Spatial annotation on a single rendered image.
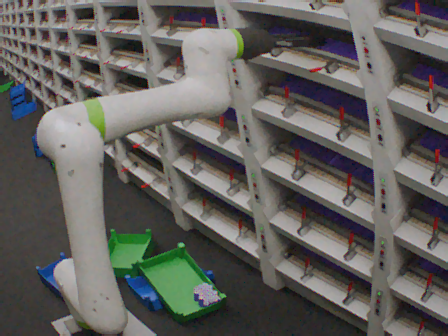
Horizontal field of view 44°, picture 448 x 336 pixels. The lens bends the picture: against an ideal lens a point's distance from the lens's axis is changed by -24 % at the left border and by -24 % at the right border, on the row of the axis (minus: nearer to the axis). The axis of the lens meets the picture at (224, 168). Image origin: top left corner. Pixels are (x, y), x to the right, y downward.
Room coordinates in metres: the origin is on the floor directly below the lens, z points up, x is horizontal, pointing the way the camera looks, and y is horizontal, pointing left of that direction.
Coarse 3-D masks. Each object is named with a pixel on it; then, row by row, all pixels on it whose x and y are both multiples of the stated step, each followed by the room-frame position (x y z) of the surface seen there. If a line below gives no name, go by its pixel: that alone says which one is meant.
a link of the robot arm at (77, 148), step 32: (64, 128) 1.23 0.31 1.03; (96, 128) 1.25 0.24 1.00; (64, 160) 1.18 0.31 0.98; (96, 160) 1.19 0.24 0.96; (64, 192) 1.19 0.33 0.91; (96, 192) 1.20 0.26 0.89; (96, 224) 1.19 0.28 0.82; (96, 256) 1.17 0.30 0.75; (96, 288) 1.16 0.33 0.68; (96, 320) 1.14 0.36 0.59
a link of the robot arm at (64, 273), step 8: (64, 264) 1.35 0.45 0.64; (72, 264) 1.35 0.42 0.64; (56, 272) 1.33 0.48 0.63; (64, 272) 1.31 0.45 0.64; (72, 272) 1.31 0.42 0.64; (56, 280) 1.31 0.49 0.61; (64, 280) 1.28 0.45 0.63; (72, 280) 1.27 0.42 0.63; (64, 288) 1.27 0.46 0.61; (72, 288) 1.25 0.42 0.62; (64, 296) 1.28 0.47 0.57; (72, 312) 1.30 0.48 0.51; (80, 320) 1.29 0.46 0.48; (88, 328) 1.29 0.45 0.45
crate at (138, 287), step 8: (208, 272) 2.15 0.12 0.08; (128, 280) 2.18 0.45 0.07; (136, 280) 2.21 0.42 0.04; (144, 280) 2.22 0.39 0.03; (136, 288) 2.20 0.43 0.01; (144, 288) 2.20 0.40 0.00; (136, 296) 2.13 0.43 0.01; (144, 296) 2.02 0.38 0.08; (152, 296) 2.13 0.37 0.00; (144, 304) 2.06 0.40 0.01; (152, 304) 2.02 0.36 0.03; (160, 304) 2.04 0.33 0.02
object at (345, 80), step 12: (264, 24) 2.09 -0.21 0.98; (276, 24) 2.11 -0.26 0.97; (312, 24) 1.93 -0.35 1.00; (252, 60) 2.01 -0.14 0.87; (264, 60) 1.93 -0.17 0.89; (276, 60) 1.86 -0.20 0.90; (288, 60) 1.82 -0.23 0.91; (300, 60) 1.79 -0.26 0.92; (312, 60) 1.76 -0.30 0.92; (288, 72) 1.84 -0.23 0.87; (300, 72) 1.78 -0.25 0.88; (324, 72) 1.67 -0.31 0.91; (336, 72) 1.64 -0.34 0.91; (348, 72) 1.61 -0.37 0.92; (360, 72) 1.50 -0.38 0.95; (336, 84) 1.63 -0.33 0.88; (348, 84) 1.57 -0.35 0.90; (360, 84) 1.53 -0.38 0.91; (360, 96) 1.54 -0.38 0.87
